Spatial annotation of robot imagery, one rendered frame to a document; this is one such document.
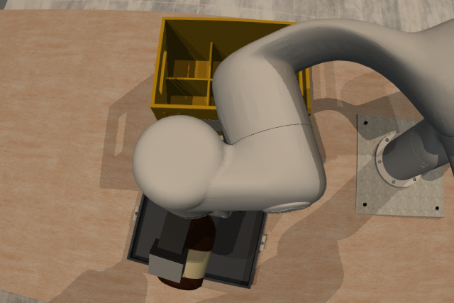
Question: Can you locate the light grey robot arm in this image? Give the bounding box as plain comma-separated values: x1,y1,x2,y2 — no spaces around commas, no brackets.
132,18,454,283

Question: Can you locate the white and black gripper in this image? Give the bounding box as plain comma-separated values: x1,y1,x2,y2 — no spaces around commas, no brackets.
208,211,232,218

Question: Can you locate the yellow divided crate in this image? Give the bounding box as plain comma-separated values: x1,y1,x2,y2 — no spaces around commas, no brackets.
150,17,296,136

